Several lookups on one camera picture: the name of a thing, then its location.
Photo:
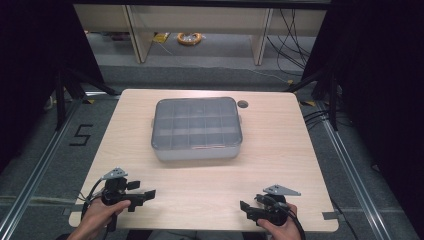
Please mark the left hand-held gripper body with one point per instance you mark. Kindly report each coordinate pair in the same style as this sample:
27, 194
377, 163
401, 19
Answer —
115, 195

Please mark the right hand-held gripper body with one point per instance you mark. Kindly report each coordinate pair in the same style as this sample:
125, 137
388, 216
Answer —
275, 208

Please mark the person's right hand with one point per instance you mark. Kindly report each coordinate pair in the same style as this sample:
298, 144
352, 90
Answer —
286, 231

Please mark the person's left hand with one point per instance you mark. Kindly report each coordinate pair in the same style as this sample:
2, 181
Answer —
95, 216

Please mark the grey tape strip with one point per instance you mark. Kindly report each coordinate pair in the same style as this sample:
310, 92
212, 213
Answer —
330, 215

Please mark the grey compartment storage box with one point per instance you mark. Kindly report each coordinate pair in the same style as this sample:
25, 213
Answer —
195, 155

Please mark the clear storage box lid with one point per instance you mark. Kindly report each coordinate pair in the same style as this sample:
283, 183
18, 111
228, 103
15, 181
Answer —
196, 121

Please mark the dark round table grommet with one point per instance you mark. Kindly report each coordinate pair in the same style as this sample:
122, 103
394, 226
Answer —
242, 104

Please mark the black metal stand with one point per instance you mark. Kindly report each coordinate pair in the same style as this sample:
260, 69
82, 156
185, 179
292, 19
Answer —
66, 90
330, 93

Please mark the black curtain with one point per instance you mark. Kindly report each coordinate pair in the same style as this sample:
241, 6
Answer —
30, 73
383, 100

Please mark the yellow packet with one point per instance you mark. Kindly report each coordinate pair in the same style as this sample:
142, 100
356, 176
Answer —
161, 37

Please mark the white shelf unit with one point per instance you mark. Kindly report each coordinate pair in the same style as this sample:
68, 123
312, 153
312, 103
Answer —
143, 30

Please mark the aluminium floor rail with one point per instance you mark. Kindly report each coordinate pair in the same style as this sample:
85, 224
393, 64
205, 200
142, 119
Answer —
36, 170
353, 180

